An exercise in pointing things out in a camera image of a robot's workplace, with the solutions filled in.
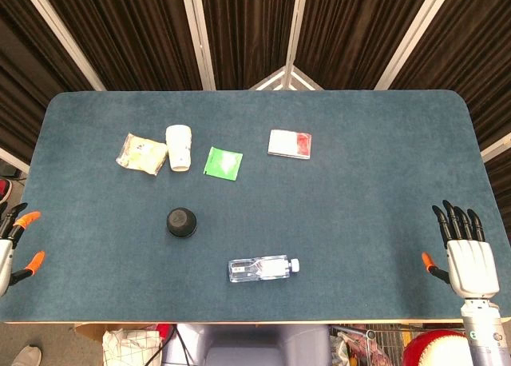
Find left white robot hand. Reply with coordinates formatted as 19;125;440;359
0;201;46;297

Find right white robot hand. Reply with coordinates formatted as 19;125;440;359
422;200;501;301

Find black faceted bowl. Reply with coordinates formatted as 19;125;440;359
165;208;198;238

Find white paper cup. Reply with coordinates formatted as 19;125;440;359
165;125;193;172

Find red shoe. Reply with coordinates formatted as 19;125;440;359
0;177;14;205

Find red and white ball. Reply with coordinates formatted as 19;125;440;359
401;328;475;366

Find white shoe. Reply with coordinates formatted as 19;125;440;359
11;344;42;366

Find brown cardboard box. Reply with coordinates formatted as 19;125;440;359
75;322;176;366

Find blue felt table cover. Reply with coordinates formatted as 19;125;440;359
0;89;511;325

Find white checked cloth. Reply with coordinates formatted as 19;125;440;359
102;328;163;366

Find yellow snack packet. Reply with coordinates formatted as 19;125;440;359
115;132;168;177

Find dark brown curtain panel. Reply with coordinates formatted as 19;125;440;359
295;0;436;91
38;0;204;92
199;0;299;91
0;0;97;165

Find clear plastic water bottle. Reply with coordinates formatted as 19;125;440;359
228;254;301;283

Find red and white packet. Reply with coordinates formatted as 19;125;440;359
267;129;313;160

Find lavender robot torso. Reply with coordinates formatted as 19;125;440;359
161;323;332;366

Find green sachet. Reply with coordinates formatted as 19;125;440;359
203;145;244;181

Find white frame bar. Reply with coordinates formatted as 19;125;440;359
481;132;511;163
0;145;31;175

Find metal wire basket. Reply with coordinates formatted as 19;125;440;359
329;324;466;366

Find black floor cable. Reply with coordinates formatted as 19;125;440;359
146;324;179;366

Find white partition post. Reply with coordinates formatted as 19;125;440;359
249;0;324;91
179;0;216;91
18;0;107;92
374;0;457;91

